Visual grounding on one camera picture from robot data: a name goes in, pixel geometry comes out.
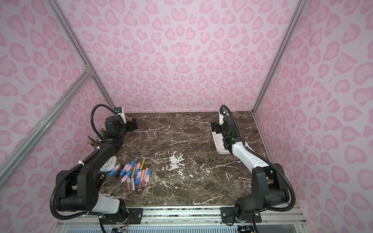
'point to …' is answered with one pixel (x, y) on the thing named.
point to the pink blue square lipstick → (148, 175)
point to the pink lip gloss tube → (145, 174)
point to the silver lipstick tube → (132, 183)
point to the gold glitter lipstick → (143, 163)
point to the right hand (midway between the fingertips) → (222, 118)
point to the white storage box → (219, 143)
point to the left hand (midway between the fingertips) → (129, 117)
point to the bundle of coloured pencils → (93, 142)
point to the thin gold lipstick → (133, 172)
